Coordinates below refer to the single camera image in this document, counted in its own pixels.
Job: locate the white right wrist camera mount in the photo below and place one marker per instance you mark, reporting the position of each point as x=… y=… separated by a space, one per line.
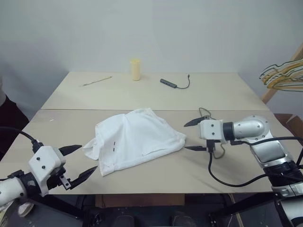
x=210 y=130

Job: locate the black table frame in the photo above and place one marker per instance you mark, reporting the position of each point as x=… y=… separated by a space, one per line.
x=59 y=208

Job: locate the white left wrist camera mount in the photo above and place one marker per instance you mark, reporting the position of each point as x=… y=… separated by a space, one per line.
x=45 y=163

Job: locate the wooden clothes rack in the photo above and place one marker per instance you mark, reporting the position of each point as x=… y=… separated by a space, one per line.
x=270 y=94

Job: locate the bundle of clothes hangers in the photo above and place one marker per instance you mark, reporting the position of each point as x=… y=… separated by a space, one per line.
x=275 y=74

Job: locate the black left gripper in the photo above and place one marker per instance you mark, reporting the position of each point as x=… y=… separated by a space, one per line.
x=58 y=179

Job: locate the pale yellow cup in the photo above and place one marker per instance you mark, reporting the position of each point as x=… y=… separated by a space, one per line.
x=135 y=71

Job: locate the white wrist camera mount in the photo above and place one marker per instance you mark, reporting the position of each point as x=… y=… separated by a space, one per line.
x=210 y=130
x=45 y=163

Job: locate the dark rounded shape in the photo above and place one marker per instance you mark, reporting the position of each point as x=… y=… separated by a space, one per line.
x=124 y=220
x=181 y=220

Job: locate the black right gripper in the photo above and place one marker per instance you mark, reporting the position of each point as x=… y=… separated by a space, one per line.
x=210 y=145

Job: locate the brown cardboard panel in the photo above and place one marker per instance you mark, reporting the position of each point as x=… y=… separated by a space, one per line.
x=139 y=199

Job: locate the white rounded object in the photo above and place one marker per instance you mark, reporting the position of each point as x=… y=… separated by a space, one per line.
x=25 y=210

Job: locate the white shirt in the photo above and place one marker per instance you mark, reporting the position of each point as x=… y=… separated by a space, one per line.
x=137 y=137

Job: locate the hangers on rack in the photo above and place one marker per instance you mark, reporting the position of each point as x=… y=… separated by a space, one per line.
x=284 y=81

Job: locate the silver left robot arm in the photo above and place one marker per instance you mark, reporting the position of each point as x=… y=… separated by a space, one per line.
x=10 y=189

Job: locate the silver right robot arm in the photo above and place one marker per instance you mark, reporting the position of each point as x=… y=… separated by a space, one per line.
x=251 y=127

